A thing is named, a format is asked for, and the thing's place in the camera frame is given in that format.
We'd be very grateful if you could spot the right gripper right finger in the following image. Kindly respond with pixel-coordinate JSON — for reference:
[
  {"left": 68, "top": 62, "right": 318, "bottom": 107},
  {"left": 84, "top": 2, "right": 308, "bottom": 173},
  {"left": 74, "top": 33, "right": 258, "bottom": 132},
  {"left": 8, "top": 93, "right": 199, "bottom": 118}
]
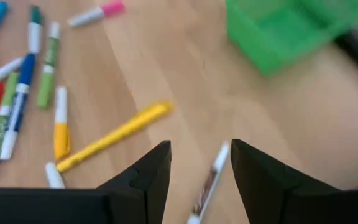
[{"left": 231, "top": 139, "right": 335, "bottom": 224}]

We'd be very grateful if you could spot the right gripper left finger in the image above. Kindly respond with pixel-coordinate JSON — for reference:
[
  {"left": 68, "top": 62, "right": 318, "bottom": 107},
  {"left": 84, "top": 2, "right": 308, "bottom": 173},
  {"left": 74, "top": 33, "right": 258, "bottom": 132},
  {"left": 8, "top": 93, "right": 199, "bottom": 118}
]
[{"left": 98, "top": 139, "right": 172, "bottom": 224}]

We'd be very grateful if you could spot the white marker brown cap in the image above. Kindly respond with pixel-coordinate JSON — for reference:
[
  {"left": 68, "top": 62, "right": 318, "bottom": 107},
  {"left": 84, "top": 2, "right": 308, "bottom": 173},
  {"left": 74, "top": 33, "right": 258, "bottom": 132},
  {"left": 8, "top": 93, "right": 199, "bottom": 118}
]
[{"left": 186, "top": 140, "right": 231, "bottom": 224}]

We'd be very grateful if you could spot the yellow highlighter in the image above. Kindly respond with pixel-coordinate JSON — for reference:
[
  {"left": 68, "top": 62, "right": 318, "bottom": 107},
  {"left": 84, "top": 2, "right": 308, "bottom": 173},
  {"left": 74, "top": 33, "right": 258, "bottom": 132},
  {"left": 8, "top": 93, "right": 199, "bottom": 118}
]
[{"left": 55, "top": 100, "right": 174, "bottom": 174}]

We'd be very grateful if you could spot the white marker yellow cap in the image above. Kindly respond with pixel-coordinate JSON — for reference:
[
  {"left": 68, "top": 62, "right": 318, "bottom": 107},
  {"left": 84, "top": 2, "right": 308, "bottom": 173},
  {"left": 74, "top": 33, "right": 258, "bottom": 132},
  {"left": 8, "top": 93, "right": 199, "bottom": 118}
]
[{"left": 52, "top": 86, "right": 72, "bottom": 161}]

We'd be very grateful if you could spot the light green marker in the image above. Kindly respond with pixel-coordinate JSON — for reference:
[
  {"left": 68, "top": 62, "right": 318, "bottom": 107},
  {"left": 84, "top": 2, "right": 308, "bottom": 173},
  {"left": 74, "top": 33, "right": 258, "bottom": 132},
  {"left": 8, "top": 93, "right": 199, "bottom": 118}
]
[{"left": 35, "top": 21, "right": 62, "bottom": 110}]

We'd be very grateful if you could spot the white marker green cap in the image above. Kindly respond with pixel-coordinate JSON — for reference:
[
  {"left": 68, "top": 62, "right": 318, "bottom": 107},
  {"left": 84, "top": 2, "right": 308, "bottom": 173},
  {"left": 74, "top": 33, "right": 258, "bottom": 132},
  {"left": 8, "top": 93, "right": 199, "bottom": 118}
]
[{"left": 0, "top": 71, "right": 21, "bottom": 189}]

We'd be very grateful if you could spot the white marker pink cap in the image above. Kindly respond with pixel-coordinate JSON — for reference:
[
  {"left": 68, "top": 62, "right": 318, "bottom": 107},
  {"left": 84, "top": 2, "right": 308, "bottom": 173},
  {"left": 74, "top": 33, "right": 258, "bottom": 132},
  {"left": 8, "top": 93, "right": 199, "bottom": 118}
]
[{"left": 68, "top": 1, "right": 126, "bottom": 28}]

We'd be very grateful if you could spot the green plastic basket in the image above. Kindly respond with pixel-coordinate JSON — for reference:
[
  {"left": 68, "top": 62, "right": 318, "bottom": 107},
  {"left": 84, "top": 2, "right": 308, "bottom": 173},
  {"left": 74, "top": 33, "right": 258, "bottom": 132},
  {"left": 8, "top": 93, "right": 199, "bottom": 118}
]
[{"left": 224, "top": 0, "right": 358, "bottom": 78}]

